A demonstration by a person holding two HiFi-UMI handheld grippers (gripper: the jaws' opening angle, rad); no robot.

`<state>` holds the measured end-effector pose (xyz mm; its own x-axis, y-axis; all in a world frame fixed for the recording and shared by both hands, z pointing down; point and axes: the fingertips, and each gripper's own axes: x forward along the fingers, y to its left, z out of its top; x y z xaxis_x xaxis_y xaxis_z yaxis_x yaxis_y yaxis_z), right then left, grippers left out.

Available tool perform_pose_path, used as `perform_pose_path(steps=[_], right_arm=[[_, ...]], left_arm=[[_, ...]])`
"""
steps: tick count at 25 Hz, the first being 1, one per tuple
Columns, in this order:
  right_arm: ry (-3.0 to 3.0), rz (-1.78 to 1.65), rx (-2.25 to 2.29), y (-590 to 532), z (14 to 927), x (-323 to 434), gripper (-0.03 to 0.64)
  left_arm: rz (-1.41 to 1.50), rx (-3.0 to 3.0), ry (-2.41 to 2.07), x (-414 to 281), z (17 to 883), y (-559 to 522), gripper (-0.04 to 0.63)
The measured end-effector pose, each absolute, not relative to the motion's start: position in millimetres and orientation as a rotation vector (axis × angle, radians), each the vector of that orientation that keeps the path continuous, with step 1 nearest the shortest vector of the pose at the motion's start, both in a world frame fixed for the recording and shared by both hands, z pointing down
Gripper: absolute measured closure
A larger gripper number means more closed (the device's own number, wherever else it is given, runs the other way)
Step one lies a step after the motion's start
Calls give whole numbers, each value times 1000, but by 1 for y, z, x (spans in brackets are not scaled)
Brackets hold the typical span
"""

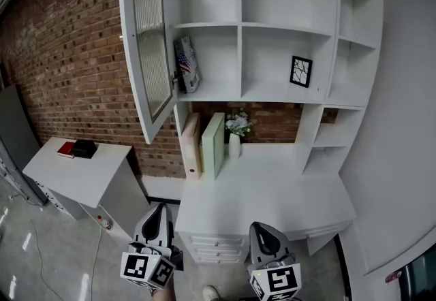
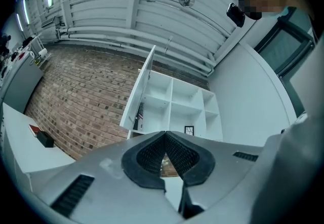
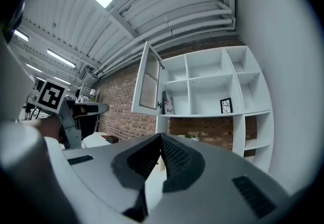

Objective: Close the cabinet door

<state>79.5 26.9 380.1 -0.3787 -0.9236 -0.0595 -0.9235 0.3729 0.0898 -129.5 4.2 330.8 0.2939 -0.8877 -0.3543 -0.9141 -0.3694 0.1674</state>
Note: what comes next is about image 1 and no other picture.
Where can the red book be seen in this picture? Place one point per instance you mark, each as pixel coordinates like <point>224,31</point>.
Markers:
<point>65,150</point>

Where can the white and blue flowers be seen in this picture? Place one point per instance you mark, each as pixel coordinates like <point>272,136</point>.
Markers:
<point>238,122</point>

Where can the black picture frame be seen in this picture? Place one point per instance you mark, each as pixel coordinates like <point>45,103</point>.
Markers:
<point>301,71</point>

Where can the person's left forearm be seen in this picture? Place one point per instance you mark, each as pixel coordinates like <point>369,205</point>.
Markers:
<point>166,293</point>

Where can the dark glass panel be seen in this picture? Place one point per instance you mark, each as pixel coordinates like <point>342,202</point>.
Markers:
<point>420,279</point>

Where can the green file binder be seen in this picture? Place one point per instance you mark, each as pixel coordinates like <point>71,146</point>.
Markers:
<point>213,146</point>

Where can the white cabinet door ribbed glass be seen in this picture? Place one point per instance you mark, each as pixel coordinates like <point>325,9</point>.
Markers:
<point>150,54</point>

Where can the white power strip red button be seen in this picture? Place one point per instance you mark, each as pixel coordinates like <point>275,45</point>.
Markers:
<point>105,222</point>

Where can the flag print box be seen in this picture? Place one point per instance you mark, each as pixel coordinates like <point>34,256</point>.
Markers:
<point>189,64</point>

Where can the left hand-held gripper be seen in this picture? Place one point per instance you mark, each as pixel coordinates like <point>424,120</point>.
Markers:
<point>136,267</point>

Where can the white desk with drawers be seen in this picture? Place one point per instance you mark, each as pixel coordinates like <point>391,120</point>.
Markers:
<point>259,190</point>

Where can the pink file binder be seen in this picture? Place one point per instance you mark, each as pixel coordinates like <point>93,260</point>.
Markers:
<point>190,146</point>

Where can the white vase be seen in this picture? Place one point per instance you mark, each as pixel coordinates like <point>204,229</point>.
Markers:
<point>234,146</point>

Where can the person's white shoe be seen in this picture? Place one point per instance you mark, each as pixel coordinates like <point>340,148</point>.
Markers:
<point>211,293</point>

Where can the black box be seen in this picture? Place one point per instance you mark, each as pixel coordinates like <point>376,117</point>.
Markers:
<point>84,149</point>

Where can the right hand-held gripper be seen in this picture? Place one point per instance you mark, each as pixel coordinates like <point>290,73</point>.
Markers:
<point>281,279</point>

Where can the grey panel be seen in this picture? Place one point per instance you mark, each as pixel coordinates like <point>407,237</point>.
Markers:
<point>17,143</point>

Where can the red tag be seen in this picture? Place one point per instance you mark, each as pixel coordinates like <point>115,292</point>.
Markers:
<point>393,276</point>

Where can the low white side cabinet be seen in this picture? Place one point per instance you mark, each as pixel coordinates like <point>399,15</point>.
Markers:
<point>85,177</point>

